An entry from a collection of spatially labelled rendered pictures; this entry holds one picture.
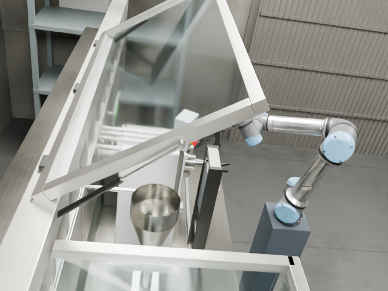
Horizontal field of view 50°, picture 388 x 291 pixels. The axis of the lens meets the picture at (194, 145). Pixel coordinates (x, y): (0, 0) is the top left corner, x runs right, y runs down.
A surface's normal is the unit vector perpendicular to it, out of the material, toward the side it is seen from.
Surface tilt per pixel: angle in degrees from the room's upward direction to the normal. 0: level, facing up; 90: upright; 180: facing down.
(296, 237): 90
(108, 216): 0
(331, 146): 83
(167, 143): 90
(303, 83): 90
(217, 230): 0
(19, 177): 0
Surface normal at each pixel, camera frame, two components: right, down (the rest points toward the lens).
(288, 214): -0.48, 0.53
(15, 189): 0.14, -0.83
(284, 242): 0.05, 0.55
